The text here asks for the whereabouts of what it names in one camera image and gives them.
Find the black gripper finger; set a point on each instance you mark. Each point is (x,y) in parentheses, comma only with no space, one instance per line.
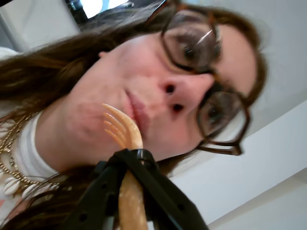
(165,198)
(96,198)

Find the light wooden fork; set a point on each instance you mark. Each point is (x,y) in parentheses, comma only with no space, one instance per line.
(130,134)

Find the white knit top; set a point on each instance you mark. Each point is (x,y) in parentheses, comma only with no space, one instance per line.
(31,153)

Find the brown tortoiseshell glasses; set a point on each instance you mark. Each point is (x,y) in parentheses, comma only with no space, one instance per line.
(236,149)

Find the woman with brown hair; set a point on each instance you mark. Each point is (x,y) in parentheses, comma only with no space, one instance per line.
(120,72)

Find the black framed panel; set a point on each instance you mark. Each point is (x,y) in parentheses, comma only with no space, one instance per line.
(79,7)

